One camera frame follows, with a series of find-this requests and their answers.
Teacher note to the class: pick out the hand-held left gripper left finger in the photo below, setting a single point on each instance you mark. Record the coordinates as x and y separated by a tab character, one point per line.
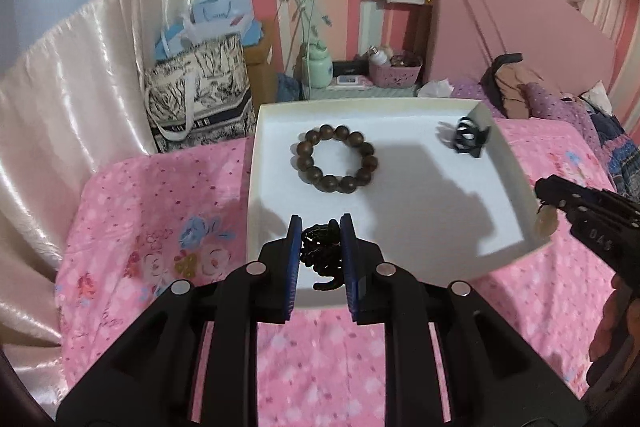
295	257

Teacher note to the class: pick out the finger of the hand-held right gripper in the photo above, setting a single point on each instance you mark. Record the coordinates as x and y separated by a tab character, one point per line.
555	197
575	188

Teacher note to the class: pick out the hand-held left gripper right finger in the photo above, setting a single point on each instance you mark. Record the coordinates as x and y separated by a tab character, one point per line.
350	257

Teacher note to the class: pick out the white shallow tray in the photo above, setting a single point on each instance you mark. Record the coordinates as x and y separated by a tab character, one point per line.
425	187

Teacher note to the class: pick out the person's right hand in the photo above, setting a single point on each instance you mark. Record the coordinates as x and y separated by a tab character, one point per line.
607	327

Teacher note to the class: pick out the blue patterned cloth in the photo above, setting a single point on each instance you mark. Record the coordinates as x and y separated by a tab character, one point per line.
620	152

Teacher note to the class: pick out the purple dotted cloth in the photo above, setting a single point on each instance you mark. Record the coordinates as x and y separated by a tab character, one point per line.
555	107

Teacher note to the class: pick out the white cloth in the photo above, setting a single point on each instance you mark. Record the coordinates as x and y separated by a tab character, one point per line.
597	97

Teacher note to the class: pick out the black hair claw clip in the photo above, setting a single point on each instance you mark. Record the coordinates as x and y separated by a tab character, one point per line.
467	139

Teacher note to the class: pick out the brown clothing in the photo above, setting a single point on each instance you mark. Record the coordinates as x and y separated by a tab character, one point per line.
515	89

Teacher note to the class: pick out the black cloth item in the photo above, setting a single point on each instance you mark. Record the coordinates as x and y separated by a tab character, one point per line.
502	62

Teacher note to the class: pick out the pink floral blanket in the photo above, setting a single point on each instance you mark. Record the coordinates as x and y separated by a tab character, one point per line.
150	207

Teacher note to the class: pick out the white tissue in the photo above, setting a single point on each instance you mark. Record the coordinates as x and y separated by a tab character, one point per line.
435	88

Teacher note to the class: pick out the pink foam board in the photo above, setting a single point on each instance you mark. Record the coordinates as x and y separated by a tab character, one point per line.
500	32

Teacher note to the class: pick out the white and blue device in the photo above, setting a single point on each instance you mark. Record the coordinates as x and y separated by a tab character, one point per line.
352	81

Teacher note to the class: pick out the pink plastic basket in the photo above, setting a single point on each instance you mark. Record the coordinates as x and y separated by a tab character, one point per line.
395	76

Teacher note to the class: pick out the cardboard box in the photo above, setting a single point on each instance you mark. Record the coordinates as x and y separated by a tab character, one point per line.
262	72

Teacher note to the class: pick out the pale green bottle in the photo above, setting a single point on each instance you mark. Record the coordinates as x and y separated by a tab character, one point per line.
317	69

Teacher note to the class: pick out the black rectangular device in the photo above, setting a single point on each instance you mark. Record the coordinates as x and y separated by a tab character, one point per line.
350	68

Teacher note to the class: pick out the printed canvas tote bag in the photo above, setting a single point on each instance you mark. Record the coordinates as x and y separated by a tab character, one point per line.
210	77

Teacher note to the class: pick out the small white bottle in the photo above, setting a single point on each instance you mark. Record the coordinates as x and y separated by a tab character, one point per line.
379	55

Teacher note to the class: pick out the cream satin curtain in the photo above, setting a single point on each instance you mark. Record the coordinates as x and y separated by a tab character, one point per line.
75	82

